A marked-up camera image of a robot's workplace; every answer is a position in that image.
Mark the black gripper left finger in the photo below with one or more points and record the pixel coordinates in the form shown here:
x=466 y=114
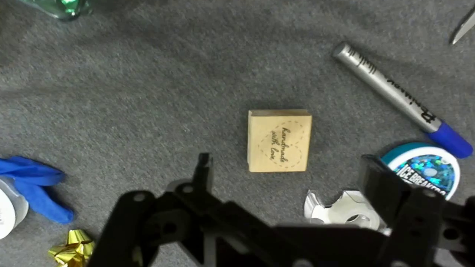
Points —
x=202 y=172

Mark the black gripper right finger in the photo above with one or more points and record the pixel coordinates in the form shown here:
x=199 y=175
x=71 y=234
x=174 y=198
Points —
x=383 y=185

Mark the brown wooden stamp block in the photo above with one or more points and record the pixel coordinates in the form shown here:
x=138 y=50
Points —
x=279 y=141

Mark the green glass object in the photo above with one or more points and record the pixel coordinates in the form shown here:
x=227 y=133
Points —
x=64 y=6

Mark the round blue mint tin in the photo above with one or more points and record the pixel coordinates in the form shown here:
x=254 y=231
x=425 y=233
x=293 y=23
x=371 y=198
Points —
x=425 y=164

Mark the silver marker with blue cap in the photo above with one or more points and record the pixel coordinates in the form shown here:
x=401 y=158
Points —
x=395 y=93

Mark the gold gift bow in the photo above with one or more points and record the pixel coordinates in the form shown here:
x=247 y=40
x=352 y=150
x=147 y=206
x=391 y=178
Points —
x=73 y=247

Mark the blue rubber glove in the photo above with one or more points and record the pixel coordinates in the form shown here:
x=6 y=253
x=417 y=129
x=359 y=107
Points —
x=34 y=185

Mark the white tape roll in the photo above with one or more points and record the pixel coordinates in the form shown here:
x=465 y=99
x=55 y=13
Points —
x=9 y=212

